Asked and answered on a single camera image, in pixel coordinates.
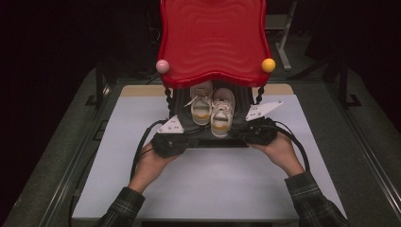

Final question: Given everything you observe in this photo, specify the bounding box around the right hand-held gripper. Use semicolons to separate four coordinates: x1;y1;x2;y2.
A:
238;100;284;147

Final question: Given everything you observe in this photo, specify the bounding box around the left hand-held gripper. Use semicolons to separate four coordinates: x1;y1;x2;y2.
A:
150;114;190;159

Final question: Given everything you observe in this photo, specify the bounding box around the white child's sneaker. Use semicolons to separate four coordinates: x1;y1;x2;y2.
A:
209;87;236;139
183;80;214;127

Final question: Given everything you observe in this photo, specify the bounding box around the red-topped shoe rack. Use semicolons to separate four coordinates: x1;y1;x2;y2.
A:
155;0;277;149

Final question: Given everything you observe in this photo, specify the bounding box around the person's right hand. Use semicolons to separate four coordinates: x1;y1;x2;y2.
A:
248;131;306;181

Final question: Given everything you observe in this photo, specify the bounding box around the person's left hand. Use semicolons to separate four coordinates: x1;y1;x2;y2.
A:
128;143;180;194

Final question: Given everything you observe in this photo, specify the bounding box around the black metal stand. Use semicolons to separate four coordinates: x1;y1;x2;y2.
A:
84;59;112;110
339;59;364;109

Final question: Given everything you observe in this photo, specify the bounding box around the grey metal stand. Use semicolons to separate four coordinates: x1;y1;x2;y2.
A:
265;0;299;72

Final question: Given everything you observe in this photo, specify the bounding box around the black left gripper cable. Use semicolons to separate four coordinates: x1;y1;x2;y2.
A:
130;118;168;182

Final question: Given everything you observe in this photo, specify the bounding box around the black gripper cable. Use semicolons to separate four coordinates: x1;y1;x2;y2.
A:
267;120;312;173
130;118;168;182

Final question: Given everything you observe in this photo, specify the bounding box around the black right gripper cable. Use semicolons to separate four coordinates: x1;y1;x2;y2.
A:
267;120;312;173

